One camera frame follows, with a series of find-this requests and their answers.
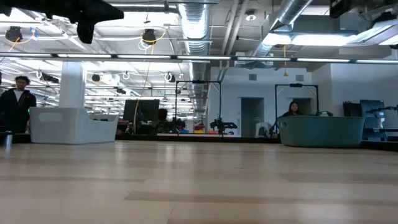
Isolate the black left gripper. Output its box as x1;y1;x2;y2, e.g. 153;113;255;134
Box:
0;0;124;44

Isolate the white plastic bin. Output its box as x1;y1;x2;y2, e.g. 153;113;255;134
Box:
30;107;119;145

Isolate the long light bar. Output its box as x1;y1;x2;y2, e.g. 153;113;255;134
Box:
0;52;398;65

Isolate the white pillar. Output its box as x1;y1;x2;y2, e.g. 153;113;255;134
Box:
58;61;87;109

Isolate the black monitor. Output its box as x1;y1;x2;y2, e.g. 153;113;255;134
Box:
123;99;160;123

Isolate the person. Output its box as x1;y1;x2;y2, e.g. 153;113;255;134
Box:
157;108;170;123
281;101;305;118
0;75;37;134

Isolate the grey door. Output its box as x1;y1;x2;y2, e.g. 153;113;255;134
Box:
240;97;265;138

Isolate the white chair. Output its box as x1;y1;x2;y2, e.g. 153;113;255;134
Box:
255;121;272;138

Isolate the teal plastic bin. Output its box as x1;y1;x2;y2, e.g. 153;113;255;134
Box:
277;115;366;148

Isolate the dark screen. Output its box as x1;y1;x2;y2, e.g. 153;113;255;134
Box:
359;99;386;129

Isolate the silver ventilation duct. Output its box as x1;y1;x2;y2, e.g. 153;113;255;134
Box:
177;2;214;110

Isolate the black gantry frame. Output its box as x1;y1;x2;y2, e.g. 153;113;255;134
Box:
274;83;320;118
175;80;223;136

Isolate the black table frame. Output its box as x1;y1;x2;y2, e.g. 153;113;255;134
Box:
0;133;398;152

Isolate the silver metal post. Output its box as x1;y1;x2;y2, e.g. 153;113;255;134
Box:
3;130;14;151

